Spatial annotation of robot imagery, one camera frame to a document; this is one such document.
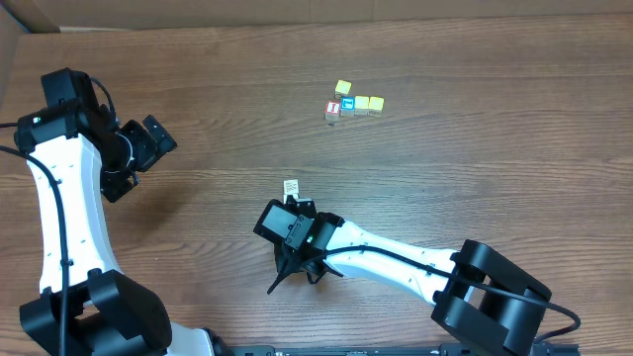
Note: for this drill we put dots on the yellow middle wooden block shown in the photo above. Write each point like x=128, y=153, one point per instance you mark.
x=361, y=107

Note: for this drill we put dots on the yellow right wooden block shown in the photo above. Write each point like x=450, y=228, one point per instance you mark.
x=376, y=106

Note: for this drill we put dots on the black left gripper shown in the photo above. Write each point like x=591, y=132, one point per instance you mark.
x=159, y=136

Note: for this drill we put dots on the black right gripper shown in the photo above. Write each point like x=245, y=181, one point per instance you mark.
x=289, y=257

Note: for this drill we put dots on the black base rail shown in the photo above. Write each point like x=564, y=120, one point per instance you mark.
x=446, y=349

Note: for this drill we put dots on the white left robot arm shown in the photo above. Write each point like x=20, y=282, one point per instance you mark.
x=81, y=157

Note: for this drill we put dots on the white M wooden block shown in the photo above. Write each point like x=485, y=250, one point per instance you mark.
x=291, y=188

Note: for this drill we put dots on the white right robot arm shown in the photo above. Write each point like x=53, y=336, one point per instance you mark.
x=478, y=296

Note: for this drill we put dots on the yellow wooden block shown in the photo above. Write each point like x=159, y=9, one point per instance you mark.
x=361, y=107
x=342, y=88
x=376, y=106

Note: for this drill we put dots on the yellow back wooden block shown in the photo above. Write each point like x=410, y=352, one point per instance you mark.
x=342, y=88

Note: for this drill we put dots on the red I wooden block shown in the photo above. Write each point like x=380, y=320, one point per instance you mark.
x=332, y=111

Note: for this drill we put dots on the blue letter wooden block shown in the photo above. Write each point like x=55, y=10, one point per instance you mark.
x=347, y=106

